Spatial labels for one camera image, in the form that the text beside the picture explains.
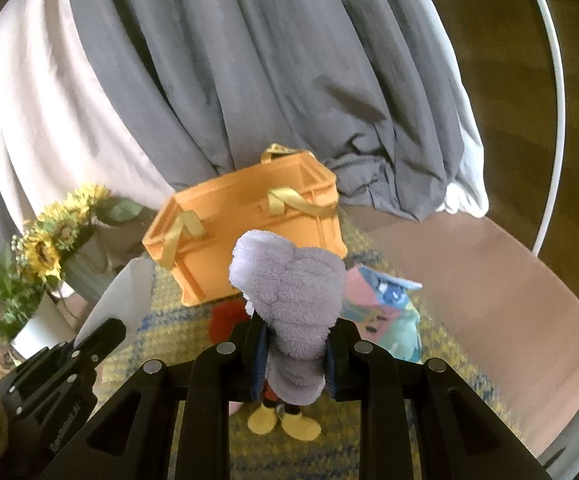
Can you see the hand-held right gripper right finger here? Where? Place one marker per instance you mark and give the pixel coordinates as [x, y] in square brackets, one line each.
[328, 365]

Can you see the orange plastic crate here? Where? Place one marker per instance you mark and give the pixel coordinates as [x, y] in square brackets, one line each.
[249, 200]

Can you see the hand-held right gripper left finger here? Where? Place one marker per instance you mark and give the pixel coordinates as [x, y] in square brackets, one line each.
[258, 365]

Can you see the yellow blue plaid mat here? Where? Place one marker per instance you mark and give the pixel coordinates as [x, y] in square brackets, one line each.
[449, 355]

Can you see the colourful soft toy book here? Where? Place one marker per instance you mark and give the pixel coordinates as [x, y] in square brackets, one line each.
[389, 320]

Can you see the plush toy with yellow feet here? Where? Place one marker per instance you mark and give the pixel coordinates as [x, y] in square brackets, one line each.
[299, 427]

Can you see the grey-green ribbed vase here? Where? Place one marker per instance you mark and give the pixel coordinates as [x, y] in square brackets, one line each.
[86, 270]

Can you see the green leafy plant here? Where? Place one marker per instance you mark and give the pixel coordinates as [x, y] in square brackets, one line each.
[4, 285]

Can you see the lavender fuzzy plush toy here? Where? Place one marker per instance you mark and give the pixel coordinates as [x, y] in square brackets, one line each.
[289, 285]

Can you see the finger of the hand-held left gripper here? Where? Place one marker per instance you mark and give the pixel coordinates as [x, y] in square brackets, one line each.
[104, 337]

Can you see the red fuzzy plush toy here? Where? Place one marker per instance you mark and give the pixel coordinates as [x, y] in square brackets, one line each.
[224, 322]

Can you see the sunflower bouquet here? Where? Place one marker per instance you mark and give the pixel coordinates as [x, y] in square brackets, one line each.
[51, 240]

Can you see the beige curtain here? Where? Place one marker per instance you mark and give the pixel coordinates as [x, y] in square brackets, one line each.
[69, 125]

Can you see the white sheer curtain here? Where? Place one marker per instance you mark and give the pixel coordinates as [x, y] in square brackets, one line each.
[467, 175]

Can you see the white ribbed plant pot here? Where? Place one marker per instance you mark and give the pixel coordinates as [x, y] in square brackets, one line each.
[44, 322]

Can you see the white item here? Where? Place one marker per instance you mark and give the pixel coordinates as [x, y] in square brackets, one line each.
[119, 295]

